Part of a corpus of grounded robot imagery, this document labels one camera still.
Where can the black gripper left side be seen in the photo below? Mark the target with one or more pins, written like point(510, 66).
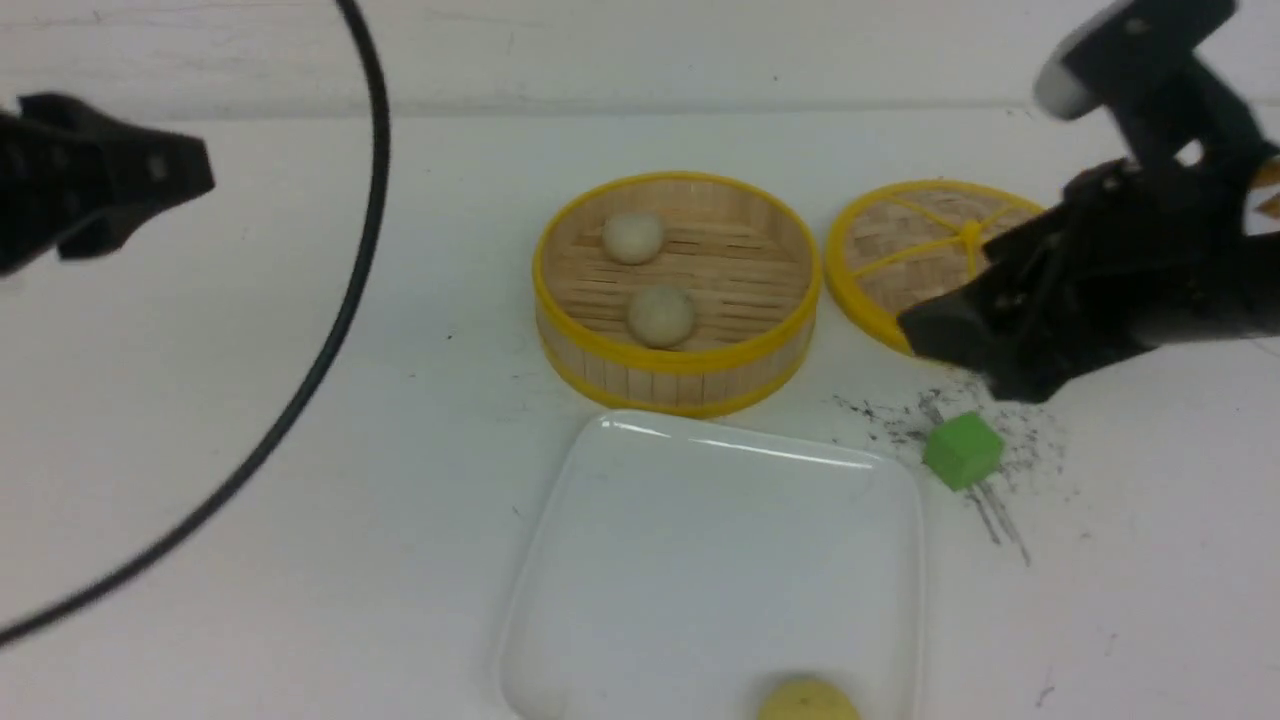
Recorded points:
point(79, 183)

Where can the white steamed bun front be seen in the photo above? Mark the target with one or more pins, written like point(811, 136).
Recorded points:
point(661, 316)

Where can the yellow steamed bun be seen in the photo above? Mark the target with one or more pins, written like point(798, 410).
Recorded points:
point(807, 697)

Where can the white steamed bun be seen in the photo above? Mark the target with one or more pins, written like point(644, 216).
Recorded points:
point(661, 316)
point(633, 238)

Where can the green cube block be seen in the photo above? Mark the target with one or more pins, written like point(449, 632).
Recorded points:
point(963, 451)

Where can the white square plate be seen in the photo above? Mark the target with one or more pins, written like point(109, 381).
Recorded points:
point(683, 569)

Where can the yellow rimmed bamboo steamer basket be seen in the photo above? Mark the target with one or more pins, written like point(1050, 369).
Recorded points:
point(749, 263)

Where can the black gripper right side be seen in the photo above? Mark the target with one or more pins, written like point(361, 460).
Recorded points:
point(1121, 266)

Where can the yellow rimmed bamboo steamer lid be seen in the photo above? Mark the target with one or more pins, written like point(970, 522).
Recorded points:
point(910, 242)

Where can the wrist camera right side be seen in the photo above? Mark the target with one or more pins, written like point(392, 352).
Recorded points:
point(1138, 60)

